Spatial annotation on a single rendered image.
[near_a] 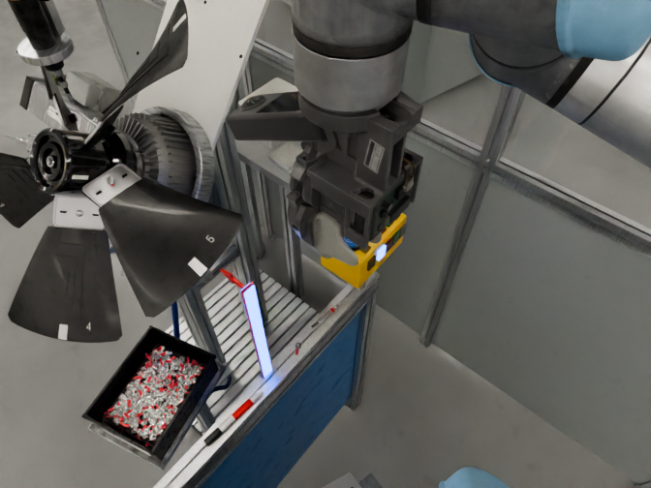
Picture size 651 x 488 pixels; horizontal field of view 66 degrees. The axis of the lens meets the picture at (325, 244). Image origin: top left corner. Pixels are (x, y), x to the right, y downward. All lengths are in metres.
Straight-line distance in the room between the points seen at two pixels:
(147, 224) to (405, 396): 1.33
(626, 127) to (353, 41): 0.20
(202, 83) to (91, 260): 0.43
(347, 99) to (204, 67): 0.85
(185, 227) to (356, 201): 0.55
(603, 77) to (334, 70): 0.18
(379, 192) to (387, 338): 1.72
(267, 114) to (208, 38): 0.76
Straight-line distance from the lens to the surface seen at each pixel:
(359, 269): 0.96
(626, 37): 0.28
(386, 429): 1.93
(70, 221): 1.08
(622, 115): 0.40
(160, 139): 1.07
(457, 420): 1.99
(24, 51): 0.83
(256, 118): 0.42
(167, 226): 0.90
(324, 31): 0.31
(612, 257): 1.33
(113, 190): 0.98
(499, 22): 0.28
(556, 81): 0.39
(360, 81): 0.32
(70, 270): 1.09
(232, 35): 1.12
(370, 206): 0.36
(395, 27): 0.31
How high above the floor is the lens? 1.84
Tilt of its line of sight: 53 degrees down
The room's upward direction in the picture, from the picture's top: straight up
